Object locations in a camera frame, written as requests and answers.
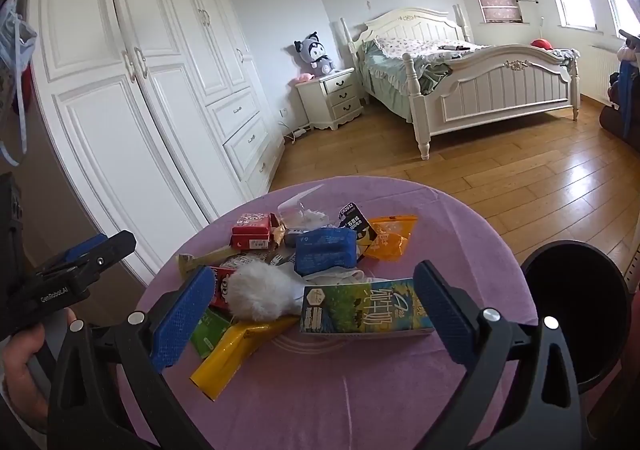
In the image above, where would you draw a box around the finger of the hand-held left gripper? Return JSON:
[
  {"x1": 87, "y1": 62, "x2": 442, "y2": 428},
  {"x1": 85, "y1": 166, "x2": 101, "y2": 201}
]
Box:
[
  {"x1": 49, "y1": 233, "x2": 109, "y2": 267},
  {"x1": 32, "y1": 230, "x2": 137, "y2": 288}
]

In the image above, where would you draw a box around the gold wrapper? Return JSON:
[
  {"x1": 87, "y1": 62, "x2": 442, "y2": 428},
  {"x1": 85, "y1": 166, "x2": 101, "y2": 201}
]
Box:
[{"x1": 179, "y1": 250, "x2": 236, "y2": 275}]

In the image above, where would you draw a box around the pile of clothes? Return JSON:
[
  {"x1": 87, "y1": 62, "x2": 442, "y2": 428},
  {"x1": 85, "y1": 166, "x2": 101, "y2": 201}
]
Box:
[{"x1": 617, "y1": 30, "x2": 640, "y2": 63}]

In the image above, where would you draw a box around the green ruffled bedspread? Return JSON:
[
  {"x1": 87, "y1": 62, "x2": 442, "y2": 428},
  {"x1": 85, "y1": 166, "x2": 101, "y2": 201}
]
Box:
[{"x1": 362, "y1": 38, "x2": 488, "y2": 110}]

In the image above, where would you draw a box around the crumpled white tissue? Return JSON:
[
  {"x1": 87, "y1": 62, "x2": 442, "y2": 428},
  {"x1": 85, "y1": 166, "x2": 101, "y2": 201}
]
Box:
[{"x1": 305, "y1": 267, "x2": 368, "y2": 288}]

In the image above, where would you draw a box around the red snack box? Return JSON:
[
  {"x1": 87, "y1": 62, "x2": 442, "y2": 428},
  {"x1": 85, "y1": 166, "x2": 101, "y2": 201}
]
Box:
[{"x1": 231, "y1": 213, "x2": 281, "y2": 251}]

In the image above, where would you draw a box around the yellow wrapper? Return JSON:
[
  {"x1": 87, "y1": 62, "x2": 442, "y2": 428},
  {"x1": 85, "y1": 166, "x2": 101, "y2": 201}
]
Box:
[{"x1": 190, "y1": 316, "x2": 301, "y2": 402}]

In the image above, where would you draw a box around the green milk carton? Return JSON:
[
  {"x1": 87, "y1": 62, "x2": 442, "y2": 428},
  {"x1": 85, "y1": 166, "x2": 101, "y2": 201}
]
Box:
[{"x1": 300, "y1": 277, "x2": 435, "y2": 338}]

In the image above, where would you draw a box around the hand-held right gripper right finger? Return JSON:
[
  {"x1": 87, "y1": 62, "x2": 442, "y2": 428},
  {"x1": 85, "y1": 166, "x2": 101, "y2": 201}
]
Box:
[{"x1": 412, "y1": 260, "x2": 583, "y2": 450}]

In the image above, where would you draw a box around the orange packet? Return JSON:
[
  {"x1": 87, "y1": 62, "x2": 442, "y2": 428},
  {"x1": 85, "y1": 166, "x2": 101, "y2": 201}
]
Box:
[{"x1": 362, "y1": 215, "x2": 418, "y2": 261}]

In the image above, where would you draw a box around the blue cloth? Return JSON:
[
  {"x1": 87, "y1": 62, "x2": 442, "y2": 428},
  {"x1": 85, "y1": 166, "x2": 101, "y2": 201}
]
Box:
[{"x1": 619, "y1": 60, "x2": 639, "y2": 141}]

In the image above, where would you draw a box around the cream wooden bed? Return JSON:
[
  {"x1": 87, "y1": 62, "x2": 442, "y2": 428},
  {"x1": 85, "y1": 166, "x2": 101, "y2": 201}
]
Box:
[{"x1": 341, "y1": 4, "x2": 581, "y2": 161}]

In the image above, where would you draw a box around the person's left hand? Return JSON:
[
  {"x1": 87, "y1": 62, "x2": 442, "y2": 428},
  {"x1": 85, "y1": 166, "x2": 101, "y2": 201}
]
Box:
[{"x1": 0, "y1": 308, "x2": 78, "y2": 423}]

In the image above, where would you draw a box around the clear plastic bag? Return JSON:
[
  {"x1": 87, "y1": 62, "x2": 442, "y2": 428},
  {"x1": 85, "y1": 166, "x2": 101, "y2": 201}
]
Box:
[{"x1": 277, "y1": 185, "x2": 331, "y2": 231}]

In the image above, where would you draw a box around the white radiator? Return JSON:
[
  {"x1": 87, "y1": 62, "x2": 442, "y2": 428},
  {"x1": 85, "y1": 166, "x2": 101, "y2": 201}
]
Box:
[{"x1": 582, "y1": 46, "x2": 623, "y2": 105}]

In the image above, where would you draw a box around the purple tablecloth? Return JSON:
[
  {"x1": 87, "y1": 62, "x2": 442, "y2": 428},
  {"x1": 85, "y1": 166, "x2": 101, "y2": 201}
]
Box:
[{"x1": 135, "y1": 175, "x2": 538, "y2": 450}]

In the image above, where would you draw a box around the cream nightstand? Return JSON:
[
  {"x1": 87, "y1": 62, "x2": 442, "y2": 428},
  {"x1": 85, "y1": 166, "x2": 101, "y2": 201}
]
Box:
[{"x1": 295, "y1": 68, "x2": 364, "y2": 131}]

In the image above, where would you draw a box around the green packet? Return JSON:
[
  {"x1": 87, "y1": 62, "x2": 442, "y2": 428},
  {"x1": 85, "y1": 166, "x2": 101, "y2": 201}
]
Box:
[{"x1": 190, "y1": 308, "x2": 233, "y2": 359}]

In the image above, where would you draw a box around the white patterned packet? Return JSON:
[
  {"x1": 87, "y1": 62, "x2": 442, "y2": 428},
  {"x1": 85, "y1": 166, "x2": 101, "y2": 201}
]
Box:
[{"x1": 220, "y1": 252, "x2": 296, "y2": 271}]

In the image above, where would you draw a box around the white panelled wardrobe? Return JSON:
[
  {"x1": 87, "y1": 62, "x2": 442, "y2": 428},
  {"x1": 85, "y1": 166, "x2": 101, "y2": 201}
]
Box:
[{"x1": 25, "y1": 0, "x2": 286, "y2": 285}]

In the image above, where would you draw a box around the grey purple plush toy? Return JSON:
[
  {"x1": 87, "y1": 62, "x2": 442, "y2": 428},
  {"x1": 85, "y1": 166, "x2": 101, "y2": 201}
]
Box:
[{"x1": 294, "y1": 32, "x2": 337, "y2": 77}]

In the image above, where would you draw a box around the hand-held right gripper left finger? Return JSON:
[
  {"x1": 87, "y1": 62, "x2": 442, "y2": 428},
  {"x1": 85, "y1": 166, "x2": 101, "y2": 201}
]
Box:
[{"x1": 47, "y1": 266, "x2": 217, "y2": 450}]

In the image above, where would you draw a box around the black battery pack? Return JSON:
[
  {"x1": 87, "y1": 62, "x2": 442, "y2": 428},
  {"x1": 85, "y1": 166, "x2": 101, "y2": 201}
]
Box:
[{"x1": 339, "y1": 202, "x2": 362, "y2": 231}]

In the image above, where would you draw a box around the red packet with eyes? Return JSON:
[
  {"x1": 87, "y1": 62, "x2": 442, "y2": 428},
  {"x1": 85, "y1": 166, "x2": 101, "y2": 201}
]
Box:
[{"x1": 207, "y1": 266, "x2": 241, "y2": 315}]

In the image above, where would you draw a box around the black and yellow packet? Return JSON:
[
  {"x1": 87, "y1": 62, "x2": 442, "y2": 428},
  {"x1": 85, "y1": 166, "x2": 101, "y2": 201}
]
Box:
[{"x1": 350, "y1": 222, "x2": 378, "y2": 255}]

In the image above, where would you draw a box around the floral pillow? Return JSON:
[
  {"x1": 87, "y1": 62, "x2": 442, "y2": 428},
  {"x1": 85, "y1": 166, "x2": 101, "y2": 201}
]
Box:
[{"x1": 375, "y1": 37, "x2": 441, "y2": 55}]

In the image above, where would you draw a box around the brown chair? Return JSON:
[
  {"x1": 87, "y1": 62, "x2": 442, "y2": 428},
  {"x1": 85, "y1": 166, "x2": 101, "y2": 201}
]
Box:
[{"x1": 600, "y1": 72, "x2": 640, "y2": 151}]

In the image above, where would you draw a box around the black trash bin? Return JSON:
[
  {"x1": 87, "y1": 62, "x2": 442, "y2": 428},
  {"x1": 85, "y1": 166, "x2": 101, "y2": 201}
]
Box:
[{"x1": 520, "y1": 241, "x2": 631, "y2": 393}]

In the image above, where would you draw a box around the hanging pale bag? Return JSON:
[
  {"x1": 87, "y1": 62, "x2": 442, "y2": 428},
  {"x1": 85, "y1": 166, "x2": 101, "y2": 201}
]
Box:
[{"x1": 0, "y1": 0, "x2": 38, "y2": 167}]

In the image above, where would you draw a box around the blue packet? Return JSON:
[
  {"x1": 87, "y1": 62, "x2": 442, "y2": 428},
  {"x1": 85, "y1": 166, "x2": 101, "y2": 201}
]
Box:
[{"x1": 295, "y1": 227, "x2": 357, "y2": 277}]

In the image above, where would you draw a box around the white fluffy ball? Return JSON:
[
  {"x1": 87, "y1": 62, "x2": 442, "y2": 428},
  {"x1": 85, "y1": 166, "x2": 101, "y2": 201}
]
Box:
[{"x1": 227, "y1": 261, "x2": 306, "y2": 321}]

